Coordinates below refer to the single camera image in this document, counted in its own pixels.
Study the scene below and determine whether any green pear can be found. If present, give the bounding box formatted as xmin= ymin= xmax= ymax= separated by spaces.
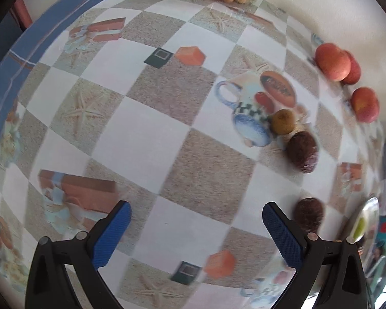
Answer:
xmin=352 ymin=217 xmax=368 ymax=238

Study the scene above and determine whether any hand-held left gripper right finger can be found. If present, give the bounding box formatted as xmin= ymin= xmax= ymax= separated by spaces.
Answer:
xmin=262 ymin=202 xmax=369 ymax=309

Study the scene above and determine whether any red chair back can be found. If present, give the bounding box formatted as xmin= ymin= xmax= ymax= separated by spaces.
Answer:
xmin=12 ymin=0 xmax=33 ymax=30

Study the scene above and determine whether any red apple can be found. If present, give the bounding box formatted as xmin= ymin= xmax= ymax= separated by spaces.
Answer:
xmin=314 ymin=42 xmax=352 ymax=82
xmin=343 ymin=50 xmax=362 ymax=85
xmin=350 ymin=87 xmax=380 ymax=124

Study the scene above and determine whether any dark brown avocado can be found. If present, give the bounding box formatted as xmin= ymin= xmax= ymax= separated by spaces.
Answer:
xmin=286 ymin=131 xmax=319 ymax=174
xmin=292 ymin=198 xmax=326 ymax=234

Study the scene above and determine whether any brown kiwi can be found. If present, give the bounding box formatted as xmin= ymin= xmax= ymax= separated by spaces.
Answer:
xmin=270 ymin=108 xmax=295 ymax=135

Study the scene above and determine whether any silver metal plate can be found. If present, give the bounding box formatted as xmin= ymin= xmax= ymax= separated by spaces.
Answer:
xmin=344 ymin=196 xmax=381 ymax=276

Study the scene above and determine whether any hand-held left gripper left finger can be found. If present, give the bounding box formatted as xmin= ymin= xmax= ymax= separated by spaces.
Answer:
xmin=25 ymin=200 xmax=132 ymax=309

